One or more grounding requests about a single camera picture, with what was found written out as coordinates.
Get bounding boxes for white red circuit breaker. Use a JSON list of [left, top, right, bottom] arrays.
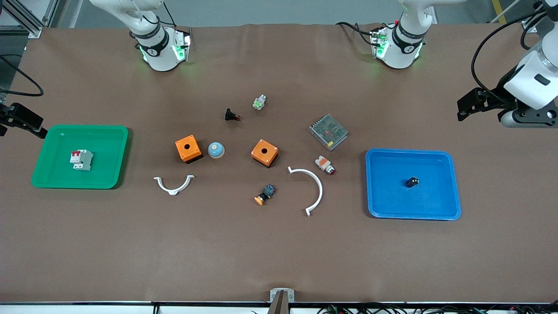
[[70, 150, 94, 171]]

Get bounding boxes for green plastic tray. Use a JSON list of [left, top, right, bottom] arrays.
[[31, 125, 129, 190]]

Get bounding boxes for grey base connector box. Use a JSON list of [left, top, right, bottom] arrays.
[[174, 28, 193, 62], [370, 28, 389, 60]]

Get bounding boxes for blue plastic tray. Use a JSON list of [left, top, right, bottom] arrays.
[[365, 148, 462, 221]]

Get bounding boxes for metal mesh power supply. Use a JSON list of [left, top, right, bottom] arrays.
[[309, 114, 349, 152]]

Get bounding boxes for orange capped push button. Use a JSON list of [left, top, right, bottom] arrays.
[[254, 184, 276, 206]]

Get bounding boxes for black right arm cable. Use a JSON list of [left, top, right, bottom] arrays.
[[0, 55, 44, 97]]

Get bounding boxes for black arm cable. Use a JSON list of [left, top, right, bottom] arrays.
[[471, 7, 558, 105], [0, 55, 44, 97]]

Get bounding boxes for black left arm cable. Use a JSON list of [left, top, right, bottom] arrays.
[[471, 7, 558, 105]]

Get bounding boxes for aluminium frame profile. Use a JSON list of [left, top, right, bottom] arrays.
[[521, 17, 542, 34], [0, 0, 59, 38]]

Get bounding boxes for black base power cable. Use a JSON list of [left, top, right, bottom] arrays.
[[336, 21, 376, 46]]

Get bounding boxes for small white curved bracket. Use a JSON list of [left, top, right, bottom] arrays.
[[153, 175, 195, 196]]

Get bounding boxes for orange white red switch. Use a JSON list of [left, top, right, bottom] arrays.
[[315, 155, 336, 175]]

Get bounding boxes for orange button enclosure box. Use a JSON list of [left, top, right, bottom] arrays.
[[251, 139, 279, 168], [175, 135, 203, 164]]

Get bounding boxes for large white curved bracket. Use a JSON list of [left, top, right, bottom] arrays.
[[288, 167, 323, 217]]

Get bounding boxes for brown camera pole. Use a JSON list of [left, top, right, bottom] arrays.
[[267, 290, 290, 314]]

